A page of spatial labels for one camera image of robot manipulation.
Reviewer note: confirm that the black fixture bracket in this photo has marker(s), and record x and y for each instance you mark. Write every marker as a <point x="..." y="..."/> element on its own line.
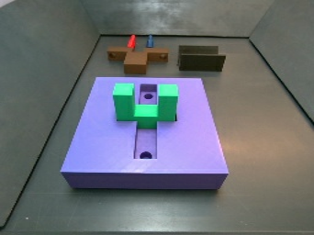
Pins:
<point x="200" y="58"/>

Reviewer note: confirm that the blue peg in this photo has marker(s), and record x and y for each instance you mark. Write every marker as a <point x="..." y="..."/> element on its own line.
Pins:
<point x="150" y="42"/>

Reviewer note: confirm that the green U-shaped block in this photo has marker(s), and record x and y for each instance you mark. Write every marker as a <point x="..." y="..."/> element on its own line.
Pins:
<point x="156" y="106"/>

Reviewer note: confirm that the purple base block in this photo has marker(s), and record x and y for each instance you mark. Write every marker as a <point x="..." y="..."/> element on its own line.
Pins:
<point x="178" y="158"/>

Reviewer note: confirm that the brown cross-shaped block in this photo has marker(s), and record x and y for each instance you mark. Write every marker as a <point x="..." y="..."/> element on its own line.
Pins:
<point x="135" y="60"/>

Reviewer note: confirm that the red peg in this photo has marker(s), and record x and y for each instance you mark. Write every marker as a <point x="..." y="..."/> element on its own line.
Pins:
<point x="131" y="42"/>

